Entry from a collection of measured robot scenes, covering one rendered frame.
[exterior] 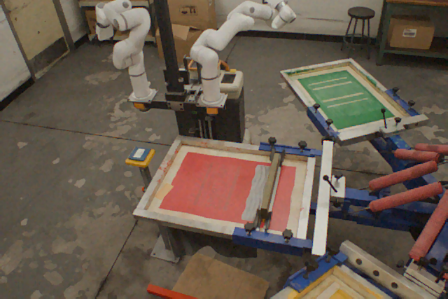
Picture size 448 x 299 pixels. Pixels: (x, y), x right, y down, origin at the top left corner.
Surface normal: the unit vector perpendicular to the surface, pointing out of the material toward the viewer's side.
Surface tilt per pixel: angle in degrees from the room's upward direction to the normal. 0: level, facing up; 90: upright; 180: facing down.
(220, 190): 0
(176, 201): 0
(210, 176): 0
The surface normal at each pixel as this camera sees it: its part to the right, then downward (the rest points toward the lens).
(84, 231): -0.07, -0.77
